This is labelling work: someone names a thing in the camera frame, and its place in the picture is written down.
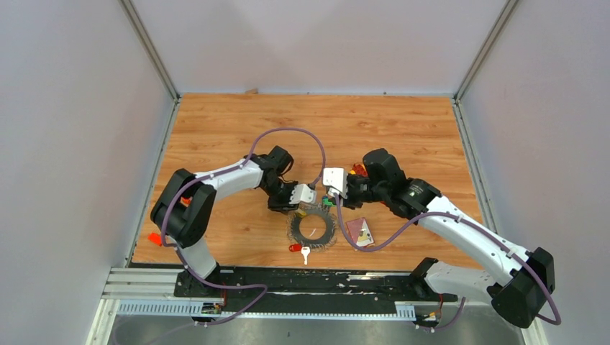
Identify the aluminium frame rail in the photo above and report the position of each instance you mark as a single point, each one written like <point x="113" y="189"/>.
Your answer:
<point x="141" y="284"/>

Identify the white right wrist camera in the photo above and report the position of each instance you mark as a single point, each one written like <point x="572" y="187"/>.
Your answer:
<point x="334" y="179"/>

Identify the green key tag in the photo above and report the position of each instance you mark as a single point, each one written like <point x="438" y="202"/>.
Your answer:
<point x="328" y="202"/>

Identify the playing card box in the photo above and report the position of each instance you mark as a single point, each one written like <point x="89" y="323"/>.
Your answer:
<point x="360" y="232"/>

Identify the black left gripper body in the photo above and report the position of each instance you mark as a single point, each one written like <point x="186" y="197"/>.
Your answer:
<point x="280" y="195"/>

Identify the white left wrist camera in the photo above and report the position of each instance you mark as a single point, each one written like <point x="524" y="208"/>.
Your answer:
<point x="303" y="193"/>

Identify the toy brick car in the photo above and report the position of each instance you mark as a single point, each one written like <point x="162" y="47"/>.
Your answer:
<point x="359" y="169"/>

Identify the slotted white cable duct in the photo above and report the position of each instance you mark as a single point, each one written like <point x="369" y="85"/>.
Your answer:
<point x="198" y="309"/>

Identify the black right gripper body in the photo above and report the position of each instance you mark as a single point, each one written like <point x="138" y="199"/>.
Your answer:
<point x="362" y="190"/>

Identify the white key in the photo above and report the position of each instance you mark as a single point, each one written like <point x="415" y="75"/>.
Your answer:
<point x="305" y="252"/>

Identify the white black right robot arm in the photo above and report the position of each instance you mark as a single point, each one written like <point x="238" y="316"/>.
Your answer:
<point x="516" y="282"/>

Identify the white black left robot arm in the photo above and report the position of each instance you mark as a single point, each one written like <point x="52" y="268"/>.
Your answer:
<point x="183" y="209"/>

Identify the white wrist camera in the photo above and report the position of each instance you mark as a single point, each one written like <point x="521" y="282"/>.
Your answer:
<point x="334" y="179"/>
<point x="303" y="193"/>

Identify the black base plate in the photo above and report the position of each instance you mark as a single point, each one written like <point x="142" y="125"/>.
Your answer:
<point x="309" y="291"/>

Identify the orange red brick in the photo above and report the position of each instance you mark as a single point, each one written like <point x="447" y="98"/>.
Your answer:
<point x="156" y="239"/>

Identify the red key tag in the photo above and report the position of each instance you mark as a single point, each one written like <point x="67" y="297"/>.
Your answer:
<point x="295" y="247"/>

